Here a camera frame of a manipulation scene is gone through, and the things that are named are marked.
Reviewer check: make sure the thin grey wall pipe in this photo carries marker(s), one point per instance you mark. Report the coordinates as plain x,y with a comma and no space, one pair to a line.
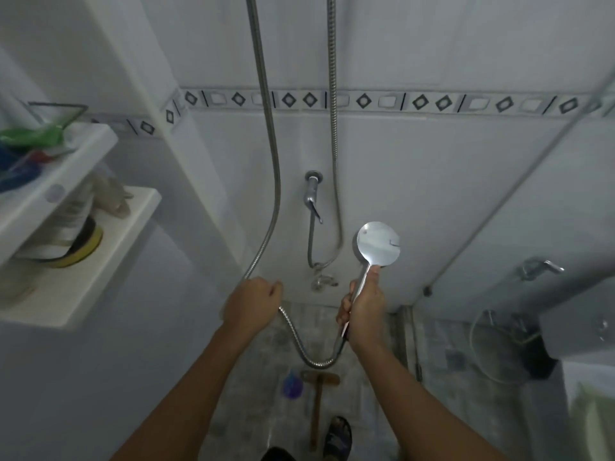
504,196

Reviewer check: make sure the chrome lever faucet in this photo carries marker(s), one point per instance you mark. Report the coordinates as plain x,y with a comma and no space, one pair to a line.
540,268

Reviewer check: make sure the beige crumpled bag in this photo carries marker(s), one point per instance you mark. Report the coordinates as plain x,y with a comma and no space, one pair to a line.
113,194

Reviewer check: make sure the chrome low wall valve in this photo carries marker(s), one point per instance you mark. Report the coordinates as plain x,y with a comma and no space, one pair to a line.
322,281

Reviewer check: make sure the chrome wall tap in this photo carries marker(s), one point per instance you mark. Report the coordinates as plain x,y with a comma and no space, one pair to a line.
312,191

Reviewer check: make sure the person's left hand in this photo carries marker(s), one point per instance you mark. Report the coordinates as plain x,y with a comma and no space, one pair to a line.
251,303

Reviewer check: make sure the blue plastic item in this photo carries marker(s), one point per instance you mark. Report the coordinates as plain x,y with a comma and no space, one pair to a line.
14,175

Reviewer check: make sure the person's left forearm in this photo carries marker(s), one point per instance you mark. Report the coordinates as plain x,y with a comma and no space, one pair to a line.
192,393

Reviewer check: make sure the chrome hand shower head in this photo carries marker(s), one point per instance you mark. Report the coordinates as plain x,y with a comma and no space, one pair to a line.
379,244

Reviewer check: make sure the container with yellow lid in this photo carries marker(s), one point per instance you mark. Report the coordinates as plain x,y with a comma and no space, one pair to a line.
72,235

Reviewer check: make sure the person's dark sandal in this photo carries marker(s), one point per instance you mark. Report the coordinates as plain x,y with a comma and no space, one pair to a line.
338,439

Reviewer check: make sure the person's left fingers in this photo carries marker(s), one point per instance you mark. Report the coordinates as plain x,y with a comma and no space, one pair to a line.
275,288

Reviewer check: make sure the green plastic item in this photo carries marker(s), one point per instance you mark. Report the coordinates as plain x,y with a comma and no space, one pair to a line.
29,134

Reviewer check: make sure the person's right hand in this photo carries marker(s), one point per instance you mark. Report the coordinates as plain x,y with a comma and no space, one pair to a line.
366,312

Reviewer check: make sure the white wall shelf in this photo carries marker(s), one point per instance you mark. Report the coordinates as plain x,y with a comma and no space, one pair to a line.
53,182
96,254

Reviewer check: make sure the person's right forearm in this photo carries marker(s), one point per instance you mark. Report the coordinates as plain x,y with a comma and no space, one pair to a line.
413,403

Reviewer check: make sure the white toilet tank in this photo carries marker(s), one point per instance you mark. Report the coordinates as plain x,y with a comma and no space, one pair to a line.
576,326

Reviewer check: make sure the person's right thumb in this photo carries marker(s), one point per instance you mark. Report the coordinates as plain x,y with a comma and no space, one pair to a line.
373,276

